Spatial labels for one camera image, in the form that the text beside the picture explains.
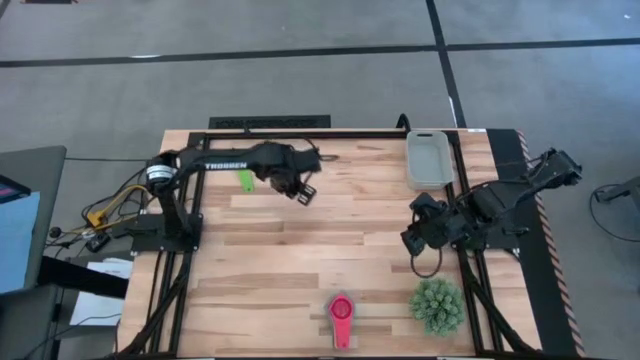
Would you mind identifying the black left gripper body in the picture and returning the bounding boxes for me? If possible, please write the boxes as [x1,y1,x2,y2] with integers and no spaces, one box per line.
[252,141,314,199]

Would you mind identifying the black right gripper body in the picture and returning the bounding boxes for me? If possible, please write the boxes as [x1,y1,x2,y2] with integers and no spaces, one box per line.
[416,201,474,249]

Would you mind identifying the green measuring cup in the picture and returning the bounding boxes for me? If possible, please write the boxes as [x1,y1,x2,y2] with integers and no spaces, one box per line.
[236,169,256,194]

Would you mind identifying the red measuring cup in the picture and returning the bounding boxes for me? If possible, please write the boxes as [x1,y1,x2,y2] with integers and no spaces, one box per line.
[326,291,357,351]

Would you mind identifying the grey plastic basket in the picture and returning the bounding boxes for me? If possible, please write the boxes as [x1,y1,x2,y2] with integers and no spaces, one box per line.
[404,129,457,192]

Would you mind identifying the black perforated floor mat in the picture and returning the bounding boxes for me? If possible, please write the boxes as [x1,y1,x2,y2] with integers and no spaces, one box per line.
[208,114,333,130]

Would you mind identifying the artificial green plant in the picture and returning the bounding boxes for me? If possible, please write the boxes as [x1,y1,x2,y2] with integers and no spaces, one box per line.
[407,276,467,338]

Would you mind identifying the black striped-edge table mat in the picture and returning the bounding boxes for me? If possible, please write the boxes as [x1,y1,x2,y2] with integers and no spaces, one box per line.
[485,128,587,358]

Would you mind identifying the black power adapter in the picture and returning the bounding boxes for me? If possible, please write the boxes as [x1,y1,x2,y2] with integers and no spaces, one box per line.
[84,231,113,254]

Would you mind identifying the black stand bar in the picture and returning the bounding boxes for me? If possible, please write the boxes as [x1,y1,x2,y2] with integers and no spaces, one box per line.
[37,255,131,300]

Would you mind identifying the white paper sheets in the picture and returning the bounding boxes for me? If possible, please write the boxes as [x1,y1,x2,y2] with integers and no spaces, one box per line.
[69,258,135,328]

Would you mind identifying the grey side table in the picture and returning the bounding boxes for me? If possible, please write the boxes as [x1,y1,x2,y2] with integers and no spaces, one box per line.
[0,144,68,296]

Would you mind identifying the dark tablet device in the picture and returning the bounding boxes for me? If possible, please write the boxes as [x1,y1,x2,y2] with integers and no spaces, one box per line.
[0,173,33,206]

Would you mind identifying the blue lit screen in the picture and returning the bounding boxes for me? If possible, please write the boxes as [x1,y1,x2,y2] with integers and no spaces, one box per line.
[0,191,42,296]

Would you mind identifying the grey box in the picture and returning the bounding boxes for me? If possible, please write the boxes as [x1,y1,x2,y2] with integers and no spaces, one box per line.
[0,284,62,360]

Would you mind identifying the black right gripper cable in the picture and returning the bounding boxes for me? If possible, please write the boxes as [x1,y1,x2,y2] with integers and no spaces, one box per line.
[409,244,445,280]

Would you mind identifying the black aluminium table frame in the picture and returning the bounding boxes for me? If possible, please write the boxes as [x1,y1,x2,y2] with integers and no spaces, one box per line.
[117,129,549,359]

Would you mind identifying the yellow cable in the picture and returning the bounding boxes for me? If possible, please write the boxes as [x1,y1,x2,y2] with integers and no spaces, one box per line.
[86,183,152,229]

